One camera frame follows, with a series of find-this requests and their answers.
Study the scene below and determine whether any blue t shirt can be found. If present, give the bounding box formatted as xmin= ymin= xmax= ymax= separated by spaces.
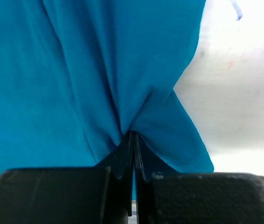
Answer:
xmin=0 ymin=0 xmax=214 ymax=175

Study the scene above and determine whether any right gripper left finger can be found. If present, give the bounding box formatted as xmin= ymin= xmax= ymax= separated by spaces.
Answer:
xmin=0 ymin=133 xmax=133 ymax=224

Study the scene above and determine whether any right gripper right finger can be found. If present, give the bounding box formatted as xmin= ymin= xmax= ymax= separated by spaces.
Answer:
xmin=134 ymin=133 xmax=264 ymax=224

